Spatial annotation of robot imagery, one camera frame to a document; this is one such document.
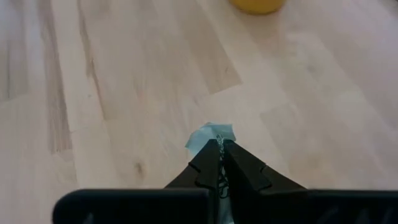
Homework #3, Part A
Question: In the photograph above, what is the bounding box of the green white sweetener packet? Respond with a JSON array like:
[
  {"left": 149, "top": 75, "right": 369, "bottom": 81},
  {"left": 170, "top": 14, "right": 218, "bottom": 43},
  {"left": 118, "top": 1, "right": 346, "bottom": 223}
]
[{"left": 185, "top": 121, "right": 237, "bottom": 224}]

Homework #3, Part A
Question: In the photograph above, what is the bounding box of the yellow ceramic mug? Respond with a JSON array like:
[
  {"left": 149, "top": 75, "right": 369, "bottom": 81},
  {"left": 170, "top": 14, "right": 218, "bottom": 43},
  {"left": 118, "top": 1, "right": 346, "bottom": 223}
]
[{"left": 228, "top": 0, "right": 287, "bottom": 16}]

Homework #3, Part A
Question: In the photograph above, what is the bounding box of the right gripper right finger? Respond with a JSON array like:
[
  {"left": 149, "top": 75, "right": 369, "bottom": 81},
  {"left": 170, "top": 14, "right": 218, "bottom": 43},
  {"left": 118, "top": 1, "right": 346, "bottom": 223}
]
[{"left": 223, "top": 139, "right": 398, "bottom": 224}]

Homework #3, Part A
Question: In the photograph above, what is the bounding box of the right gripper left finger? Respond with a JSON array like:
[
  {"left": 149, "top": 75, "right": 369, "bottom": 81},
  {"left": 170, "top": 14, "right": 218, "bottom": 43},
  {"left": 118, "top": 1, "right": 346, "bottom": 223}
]
[{"left": 52, "top": 138, "right": 223, "bottom": 224}]

